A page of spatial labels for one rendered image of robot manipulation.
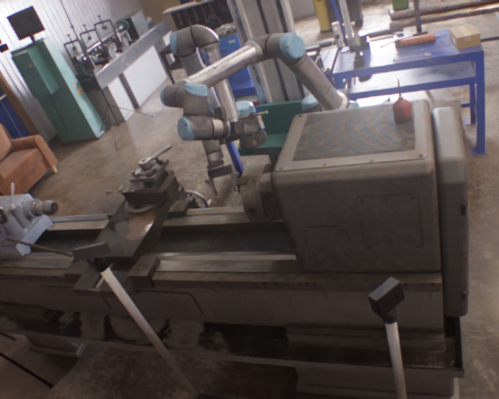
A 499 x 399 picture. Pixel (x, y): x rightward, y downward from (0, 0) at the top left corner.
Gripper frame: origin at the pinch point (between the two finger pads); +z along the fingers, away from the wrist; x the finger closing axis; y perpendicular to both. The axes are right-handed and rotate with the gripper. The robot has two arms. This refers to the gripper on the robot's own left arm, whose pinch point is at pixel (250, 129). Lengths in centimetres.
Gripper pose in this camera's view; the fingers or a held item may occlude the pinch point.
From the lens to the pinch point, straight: 189.4
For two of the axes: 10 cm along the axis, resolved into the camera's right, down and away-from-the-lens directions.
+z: 7.9, -0.9, 6.0
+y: 0.7, 10.0, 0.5
